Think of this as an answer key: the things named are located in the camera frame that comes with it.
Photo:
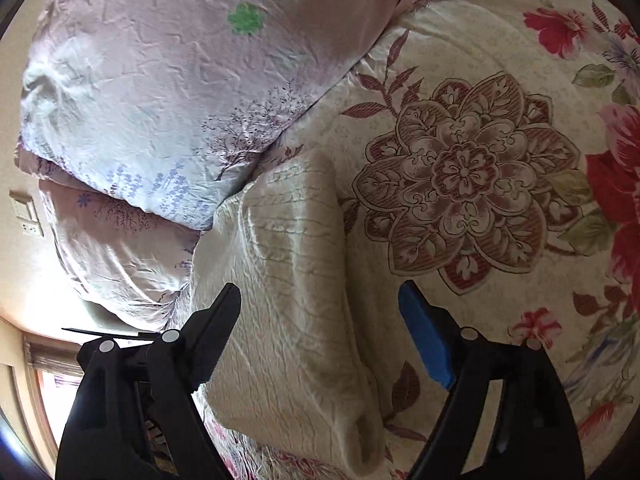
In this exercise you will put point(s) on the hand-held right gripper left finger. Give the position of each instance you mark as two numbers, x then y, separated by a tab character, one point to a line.
212	335

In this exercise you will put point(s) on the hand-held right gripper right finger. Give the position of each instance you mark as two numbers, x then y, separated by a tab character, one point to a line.
425	335

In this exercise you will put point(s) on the pale pillow with purple print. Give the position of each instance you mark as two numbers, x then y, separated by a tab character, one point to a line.
115	250

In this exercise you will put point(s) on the floral bed sheet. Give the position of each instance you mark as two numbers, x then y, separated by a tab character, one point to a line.
490	185

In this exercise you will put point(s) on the white floral pillow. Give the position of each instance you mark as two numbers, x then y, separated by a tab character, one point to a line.
165	95

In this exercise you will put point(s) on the wooden window frame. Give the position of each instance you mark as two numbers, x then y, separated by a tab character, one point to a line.
35	390

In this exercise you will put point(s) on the wall power outlet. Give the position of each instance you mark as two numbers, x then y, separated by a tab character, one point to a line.
26	212

